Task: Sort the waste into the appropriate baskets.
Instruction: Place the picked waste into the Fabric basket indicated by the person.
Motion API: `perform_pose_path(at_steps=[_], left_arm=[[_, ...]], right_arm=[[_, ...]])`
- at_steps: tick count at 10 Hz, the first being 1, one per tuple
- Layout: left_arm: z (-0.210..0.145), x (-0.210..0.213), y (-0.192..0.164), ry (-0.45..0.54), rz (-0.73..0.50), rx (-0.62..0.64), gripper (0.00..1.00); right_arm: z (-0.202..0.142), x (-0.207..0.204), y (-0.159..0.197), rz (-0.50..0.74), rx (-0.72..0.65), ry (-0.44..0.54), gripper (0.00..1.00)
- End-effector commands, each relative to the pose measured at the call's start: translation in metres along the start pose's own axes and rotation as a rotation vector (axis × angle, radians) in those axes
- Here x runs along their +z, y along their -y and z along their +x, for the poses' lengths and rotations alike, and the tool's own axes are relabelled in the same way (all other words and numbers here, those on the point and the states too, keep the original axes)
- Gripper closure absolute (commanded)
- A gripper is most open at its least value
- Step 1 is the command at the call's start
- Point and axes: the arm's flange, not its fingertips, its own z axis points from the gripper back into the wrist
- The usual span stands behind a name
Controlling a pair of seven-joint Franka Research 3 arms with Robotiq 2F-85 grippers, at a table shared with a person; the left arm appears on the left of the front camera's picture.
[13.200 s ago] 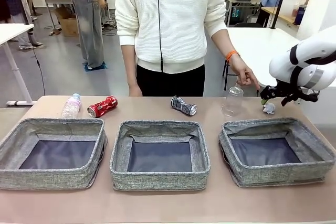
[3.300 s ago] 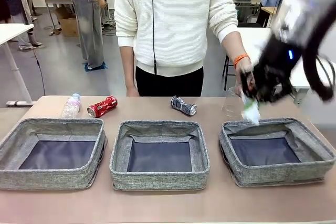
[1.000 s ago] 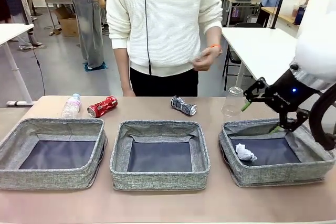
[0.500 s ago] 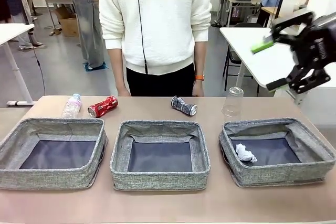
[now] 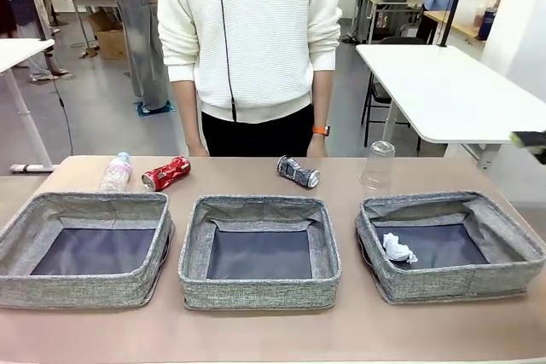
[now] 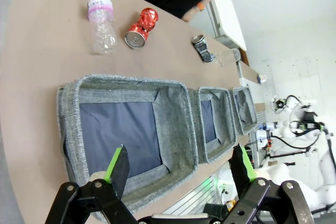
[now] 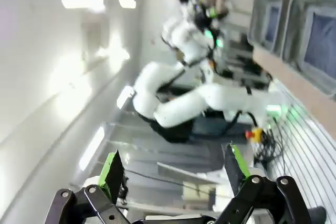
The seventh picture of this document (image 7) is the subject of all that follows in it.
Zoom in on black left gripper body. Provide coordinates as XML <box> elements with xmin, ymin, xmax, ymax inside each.
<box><xmin>193</xmin><ymin>0</ymin><xmax>211</xmax><ymax>31</ymax></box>

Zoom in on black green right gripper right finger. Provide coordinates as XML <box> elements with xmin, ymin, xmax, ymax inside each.
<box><xmin>214</xmin><ymin>142</ymin><xmax>313</xmax><ymax>224</ymax></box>

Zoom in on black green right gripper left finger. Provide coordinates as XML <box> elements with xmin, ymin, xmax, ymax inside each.
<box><xmin>46</xmin><ymin>150</ymin><xmax>134</xmax><ymax>224</ymax></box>

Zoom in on yellow red emergency stop button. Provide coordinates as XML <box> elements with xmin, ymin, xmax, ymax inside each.
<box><xmin>245</xmin><ymin>127</ymin><xmax>264</xmax><ymax>141</ymax></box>

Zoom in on grey fabric basket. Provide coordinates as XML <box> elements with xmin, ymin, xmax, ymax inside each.
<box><xmin>248</xmin><ymin>0</ymin><xmax>291</xmax><ymax>57</ymax></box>
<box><xmin>282</xmin><ymin>0</ymin><xmax>336</xmax><ymax>97</ymax></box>

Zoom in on black cable bundle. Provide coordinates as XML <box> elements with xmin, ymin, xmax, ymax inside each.
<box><xmin>255</xmin><ymin>118</ymin><xmax>287</xmax><ymax>174</ymax></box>

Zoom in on aluminium slotted base plate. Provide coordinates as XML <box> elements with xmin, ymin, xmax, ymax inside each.
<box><xmin>267</xmin><ymin>77</ymin><xmax>336</xmax><ymax>210</ymax></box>

